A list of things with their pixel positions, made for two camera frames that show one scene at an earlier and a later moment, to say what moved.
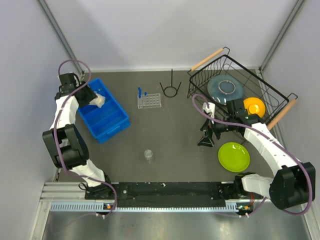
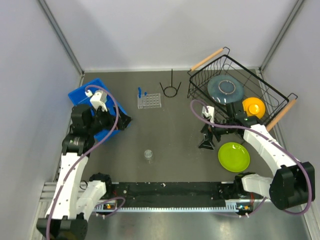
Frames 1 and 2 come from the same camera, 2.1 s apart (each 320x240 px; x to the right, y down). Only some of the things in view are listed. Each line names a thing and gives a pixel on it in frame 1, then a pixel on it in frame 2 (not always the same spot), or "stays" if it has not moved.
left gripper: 90,95 -> 123,121
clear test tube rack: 149,101 stays
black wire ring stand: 171,86 stays
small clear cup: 148,154 stays
